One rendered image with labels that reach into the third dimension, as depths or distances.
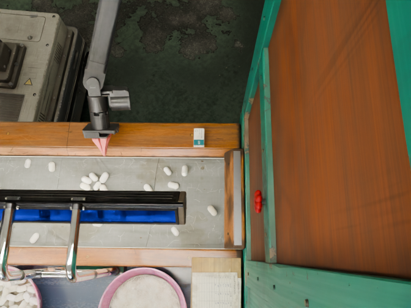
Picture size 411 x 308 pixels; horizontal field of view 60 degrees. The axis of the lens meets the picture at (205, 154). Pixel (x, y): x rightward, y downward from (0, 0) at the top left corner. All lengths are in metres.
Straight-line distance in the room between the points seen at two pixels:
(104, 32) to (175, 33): 1.30
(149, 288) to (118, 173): 0.38
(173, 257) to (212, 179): 0.28
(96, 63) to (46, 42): 0.82
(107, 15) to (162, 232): 0.66
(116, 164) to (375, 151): 1.05
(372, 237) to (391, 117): 0.09
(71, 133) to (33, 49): 0.67
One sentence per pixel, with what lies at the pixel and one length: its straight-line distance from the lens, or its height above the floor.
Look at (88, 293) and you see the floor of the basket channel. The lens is 1.30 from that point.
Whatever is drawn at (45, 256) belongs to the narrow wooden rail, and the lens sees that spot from 1.26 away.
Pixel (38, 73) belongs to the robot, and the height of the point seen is 0.47.
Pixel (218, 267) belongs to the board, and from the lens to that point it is 1.14.
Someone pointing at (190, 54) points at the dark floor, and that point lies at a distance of 2.24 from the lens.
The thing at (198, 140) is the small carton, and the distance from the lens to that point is 1.19.
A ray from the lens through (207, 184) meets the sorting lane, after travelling 1.19.
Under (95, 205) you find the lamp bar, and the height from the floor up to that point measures 1.11.
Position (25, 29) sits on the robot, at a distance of 1.96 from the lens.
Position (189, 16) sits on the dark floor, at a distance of 2.39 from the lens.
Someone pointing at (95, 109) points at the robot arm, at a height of 0.92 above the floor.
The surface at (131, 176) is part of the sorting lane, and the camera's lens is 1.23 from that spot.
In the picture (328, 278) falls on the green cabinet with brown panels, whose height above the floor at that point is 1.59.
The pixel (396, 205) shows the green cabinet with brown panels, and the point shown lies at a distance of 0.25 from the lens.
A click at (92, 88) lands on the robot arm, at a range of 1.10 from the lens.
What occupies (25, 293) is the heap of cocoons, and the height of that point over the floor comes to 0.74.
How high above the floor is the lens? 1.91
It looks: 74 degrees down
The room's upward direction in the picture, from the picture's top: 3 degrees counter-clockwise
